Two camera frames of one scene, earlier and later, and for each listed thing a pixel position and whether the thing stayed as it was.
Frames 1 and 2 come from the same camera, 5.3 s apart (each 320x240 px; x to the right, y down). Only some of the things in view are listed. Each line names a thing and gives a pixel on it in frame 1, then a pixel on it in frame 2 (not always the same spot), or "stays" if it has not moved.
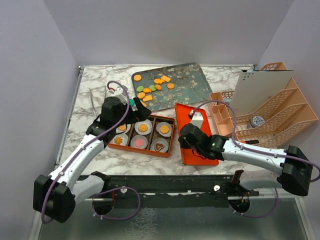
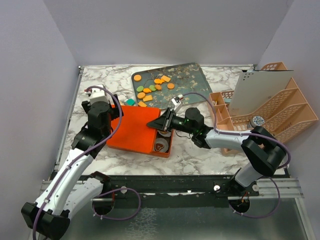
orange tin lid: [190, 156] to [134, 135]
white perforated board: [254, 87] stays
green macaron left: [140, 88] stays
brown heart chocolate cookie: [158, 146] stays
